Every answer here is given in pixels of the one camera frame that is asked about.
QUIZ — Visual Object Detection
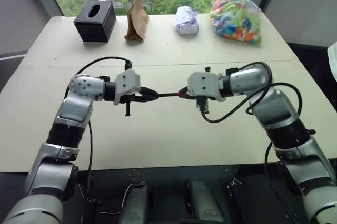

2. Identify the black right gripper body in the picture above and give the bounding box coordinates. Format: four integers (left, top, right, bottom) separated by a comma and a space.
195, 95, 211, 115

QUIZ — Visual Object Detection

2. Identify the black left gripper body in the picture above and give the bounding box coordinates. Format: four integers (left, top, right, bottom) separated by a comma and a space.
120, 93, 141, 117

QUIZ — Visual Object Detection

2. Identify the white purple tissue pack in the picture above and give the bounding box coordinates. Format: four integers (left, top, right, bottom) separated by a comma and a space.
173, 6, 200, 36

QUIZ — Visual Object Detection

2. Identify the brown paper bag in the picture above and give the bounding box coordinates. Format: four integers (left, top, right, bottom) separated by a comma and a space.
124, 0, 150, 43

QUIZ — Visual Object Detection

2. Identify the plastic bag of colourful pieces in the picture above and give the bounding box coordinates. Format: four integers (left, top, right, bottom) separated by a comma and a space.
210, 0, 263, 48

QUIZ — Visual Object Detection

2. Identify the black tissue box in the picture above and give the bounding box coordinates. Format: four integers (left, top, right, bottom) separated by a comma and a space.
73, 0, 117, 43

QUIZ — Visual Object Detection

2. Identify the dark rounded shape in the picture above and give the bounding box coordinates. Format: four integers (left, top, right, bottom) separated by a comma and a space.
125, 181, 151, 224
186, 179, 225, 224

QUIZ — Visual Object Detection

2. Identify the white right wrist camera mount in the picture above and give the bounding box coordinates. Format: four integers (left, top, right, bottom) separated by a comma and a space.
187, 71, 227, 103

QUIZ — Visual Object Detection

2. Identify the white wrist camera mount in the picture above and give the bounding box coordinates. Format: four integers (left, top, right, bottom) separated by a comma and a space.
187, 71, 227, 103
113, 68, 142, 106

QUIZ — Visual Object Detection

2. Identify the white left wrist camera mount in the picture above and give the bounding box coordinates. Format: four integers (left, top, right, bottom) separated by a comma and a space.
113, 68, 142, 106

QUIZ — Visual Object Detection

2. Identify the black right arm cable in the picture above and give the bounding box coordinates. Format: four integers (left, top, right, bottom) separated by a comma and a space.
199, 62, 303, 124

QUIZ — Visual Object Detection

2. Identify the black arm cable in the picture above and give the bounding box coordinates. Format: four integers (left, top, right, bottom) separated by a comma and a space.
64, 56, 133, 205
199, 62, 303, 124

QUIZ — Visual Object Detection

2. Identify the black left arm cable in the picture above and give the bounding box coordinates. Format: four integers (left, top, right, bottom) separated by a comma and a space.
64, 56, 133, 205

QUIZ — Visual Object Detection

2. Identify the thin white wire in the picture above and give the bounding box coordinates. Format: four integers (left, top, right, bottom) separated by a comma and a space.
99, 182, 145, 216

